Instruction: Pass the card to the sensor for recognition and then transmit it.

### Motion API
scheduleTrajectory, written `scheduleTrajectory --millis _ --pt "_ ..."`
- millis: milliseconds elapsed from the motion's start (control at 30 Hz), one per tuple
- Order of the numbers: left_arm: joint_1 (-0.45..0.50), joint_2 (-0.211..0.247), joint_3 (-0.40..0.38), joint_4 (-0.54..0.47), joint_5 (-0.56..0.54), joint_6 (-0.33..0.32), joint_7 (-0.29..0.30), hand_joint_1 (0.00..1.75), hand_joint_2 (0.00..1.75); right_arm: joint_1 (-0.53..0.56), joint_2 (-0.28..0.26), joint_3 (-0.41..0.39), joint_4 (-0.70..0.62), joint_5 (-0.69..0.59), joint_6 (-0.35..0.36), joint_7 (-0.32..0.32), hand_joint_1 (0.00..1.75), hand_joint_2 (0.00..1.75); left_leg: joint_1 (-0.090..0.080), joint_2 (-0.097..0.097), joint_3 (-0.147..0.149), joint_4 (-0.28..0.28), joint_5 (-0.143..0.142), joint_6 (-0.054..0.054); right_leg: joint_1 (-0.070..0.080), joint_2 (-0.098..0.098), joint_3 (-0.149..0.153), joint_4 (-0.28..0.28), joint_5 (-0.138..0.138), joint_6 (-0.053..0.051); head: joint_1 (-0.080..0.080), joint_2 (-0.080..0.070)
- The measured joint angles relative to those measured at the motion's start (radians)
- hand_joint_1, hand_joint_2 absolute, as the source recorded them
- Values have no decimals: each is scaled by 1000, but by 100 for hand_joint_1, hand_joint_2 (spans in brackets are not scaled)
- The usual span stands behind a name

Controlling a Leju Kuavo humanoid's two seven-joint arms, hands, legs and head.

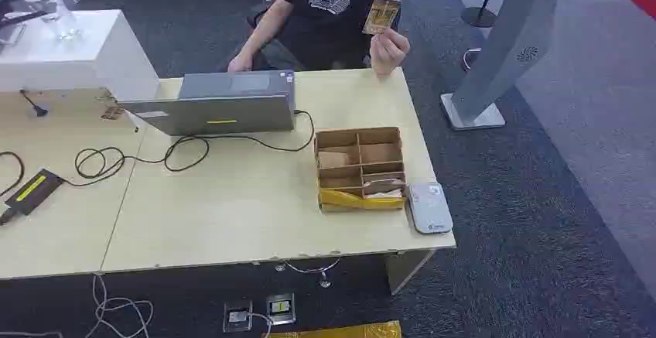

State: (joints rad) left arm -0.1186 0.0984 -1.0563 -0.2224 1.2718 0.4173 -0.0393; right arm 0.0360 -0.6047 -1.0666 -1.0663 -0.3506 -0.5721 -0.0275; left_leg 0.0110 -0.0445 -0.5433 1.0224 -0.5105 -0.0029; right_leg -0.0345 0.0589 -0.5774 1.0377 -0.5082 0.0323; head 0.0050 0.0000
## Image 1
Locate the metal cable hook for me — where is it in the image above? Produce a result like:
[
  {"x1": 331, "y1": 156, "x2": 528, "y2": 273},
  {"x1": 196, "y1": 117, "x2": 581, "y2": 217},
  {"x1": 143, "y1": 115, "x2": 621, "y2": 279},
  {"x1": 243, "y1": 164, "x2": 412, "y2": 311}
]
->
[{"x1": 274, "y1": 258, "x2": 343, "y2": 290}]

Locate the wooden compartment box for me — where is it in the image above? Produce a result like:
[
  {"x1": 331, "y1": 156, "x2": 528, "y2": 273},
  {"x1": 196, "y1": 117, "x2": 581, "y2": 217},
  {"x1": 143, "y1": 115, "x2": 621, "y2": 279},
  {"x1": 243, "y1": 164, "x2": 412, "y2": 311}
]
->
[{"x1": 313, "y1": 126, "x2": 409, "y2": 214}]

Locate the grey laptop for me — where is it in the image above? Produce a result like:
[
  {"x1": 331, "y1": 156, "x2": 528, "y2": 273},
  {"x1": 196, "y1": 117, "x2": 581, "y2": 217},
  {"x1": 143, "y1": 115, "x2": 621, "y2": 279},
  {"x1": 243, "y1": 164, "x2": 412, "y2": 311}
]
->
[{"x1": 116, "y1": 70, "x2": 299, "y2": 138}]

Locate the long black power cable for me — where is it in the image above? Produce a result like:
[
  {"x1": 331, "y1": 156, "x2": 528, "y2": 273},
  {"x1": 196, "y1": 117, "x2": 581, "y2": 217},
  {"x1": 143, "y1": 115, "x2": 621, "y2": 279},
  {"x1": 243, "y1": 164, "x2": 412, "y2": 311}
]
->
[{"x1": 59, "y1": 109, "x2": 316, "y2": 189}]

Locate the person's right hand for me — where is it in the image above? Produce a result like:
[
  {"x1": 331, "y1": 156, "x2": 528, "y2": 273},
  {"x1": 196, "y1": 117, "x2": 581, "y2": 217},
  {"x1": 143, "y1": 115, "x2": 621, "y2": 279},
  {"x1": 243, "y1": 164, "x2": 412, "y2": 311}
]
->
[{"x1": 227, "y1": 53, "x2": 255, "y2": 73}]

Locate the person's left hand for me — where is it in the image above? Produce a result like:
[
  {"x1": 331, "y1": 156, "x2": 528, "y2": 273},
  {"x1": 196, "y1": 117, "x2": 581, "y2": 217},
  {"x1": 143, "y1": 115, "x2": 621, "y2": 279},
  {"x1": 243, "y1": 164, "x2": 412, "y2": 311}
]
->
[{"x1": 368, "y1": 27, "x2": 412, "y2": 78}]

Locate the yellow plastic bag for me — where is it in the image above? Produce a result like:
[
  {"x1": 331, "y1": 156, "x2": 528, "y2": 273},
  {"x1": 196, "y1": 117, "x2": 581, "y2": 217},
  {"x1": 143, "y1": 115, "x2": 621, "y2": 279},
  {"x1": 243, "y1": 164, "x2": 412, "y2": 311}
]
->
[{"x1": 265, "y1": 320, "x2": 404, "y2": 338}]

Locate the pale card stack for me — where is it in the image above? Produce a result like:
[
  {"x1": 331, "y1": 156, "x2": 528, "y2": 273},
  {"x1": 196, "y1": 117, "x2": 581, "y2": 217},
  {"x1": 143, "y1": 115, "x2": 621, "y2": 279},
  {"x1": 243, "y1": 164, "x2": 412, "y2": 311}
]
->
[{"x1": 362, "y1": 177, "x2": 406, "y2": 200}]

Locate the clear glass vessel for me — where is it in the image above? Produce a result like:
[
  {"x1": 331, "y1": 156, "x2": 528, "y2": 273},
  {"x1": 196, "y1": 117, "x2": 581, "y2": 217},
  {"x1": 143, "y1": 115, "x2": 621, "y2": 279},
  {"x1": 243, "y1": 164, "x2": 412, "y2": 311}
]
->
[{"x1": 21, "y1": 0, "x2": 84, "y2": 43}]

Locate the grey kiosk stand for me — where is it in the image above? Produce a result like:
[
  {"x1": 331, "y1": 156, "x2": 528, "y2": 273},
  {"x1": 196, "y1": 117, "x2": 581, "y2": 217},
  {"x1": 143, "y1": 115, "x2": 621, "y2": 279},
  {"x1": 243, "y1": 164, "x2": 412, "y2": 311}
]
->
[{"x1": 439, "y1": 0, "x2": 589, "y2": 132}]

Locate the white floor cable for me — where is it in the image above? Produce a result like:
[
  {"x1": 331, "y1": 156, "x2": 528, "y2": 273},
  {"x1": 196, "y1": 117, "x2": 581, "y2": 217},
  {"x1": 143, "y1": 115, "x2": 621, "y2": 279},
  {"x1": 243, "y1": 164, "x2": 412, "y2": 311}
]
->
[{"x1": 91, "y1": 274, "x2": 155, "y2": 338}]

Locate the short black cable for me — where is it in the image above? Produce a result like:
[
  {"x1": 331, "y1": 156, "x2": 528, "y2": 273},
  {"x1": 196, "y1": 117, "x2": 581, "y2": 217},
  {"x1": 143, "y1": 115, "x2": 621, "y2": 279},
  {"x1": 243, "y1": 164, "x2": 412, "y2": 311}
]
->
[{"x1": 0, "y1": 150, "x2": 26, "y2": 199}]

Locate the grey card reader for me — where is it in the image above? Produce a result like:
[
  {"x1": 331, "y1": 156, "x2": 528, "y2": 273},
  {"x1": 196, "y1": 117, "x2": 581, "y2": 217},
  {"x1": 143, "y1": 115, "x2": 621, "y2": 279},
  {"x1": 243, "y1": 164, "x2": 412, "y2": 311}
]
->
[{"x1": 406, "y1": 182, "x2": 455, "y2": 236}]

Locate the brown patterned card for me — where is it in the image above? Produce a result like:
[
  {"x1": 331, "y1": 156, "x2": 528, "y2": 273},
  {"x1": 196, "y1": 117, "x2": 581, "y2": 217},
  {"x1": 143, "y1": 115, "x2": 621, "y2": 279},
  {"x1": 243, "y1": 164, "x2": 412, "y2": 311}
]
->
[{"x1": 361, "y1": 0, "x2": 403, "y2": 36}]

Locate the floor socket with yellow label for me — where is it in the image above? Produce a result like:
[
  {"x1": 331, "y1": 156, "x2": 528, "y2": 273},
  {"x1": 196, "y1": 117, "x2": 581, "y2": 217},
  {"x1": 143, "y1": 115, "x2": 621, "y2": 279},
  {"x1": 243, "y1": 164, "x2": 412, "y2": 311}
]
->
[{"x1": 265, "y1": 292, "x2": 298, "y2": 326}]

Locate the pale desk leg panel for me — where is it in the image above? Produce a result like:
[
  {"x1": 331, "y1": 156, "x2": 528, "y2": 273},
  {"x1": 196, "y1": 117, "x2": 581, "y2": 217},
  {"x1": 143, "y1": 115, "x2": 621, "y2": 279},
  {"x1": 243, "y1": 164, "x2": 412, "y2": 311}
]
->
[{"x1": 384, "y1": 248, "x2": 437, "y2": 296}]

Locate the black power adapter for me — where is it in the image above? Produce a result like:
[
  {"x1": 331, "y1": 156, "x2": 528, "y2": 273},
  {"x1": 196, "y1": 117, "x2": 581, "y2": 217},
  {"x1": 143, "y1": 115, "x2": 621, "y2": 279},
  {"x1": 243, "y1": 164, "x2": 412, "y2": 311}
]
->
[{"x1": 4, "y1": 168, "x2": 66, "y2": 218}]

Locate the floor socket with white plug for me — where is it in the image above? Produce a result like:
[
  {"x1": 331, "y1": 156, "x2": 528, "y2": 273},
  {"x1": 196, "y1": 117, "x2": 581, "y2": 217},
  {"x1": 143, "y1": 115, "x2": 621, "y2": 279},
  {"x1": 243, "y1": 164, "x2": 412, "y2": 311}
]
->
[{"x1": 222, "y1": 300, "x2": 255, "y2": 334}]

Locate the yellow strip on box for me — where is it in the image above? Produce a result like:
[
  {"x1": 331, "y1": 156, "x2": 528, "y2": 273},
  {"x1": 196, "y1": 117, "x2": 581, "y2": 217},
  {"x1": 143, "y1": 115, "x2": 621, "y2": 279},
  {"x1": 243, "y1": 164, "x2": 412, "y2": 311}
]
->
[{"x1": 319, "y1": 189, "x2": 406, "y2": 212}]

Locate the small black antenna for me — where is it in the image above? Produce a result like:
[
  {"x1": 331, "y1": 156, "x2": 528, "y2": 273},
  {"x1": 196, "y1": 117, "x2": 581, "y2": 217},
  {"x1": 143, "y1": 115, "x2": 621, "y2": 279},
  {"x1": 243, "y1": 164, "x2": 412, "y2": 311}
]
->
[{"x1": 19, "y1": 89, "x2": 50, "y2": 119}]

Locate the person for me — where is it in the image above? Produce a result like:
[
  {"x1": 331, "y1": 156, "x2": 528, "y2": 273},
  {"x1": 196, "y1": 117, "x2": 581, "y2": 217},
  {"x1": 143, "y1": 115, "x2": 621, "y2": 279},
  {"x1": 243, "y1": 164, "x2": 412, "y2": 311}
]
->
[{"x1": 245, "y1": 0, "x2": 403, "y2": 71}]

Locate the white pedestal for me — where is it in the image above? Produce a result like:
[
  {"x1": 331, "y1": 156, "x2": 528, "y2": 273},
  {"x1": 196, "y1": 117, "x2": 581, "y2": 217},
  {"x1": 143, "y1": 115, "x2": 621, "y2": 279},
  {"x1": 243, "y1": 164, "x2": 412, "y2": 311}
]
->
[{"x1": 0, "y1": 9, "x2": 162, "y2": 103}]

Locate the white cable loop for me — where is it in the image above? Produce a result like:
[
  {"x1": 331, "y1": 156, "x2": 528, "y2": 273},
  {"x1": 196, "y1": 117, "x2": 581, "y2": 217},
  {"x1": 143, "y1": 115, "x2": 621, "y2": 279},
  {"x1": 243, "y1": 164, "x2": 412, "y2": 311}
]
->
[{"x1": 461, "y1": 46, "x2": 483, "y2": 72}]

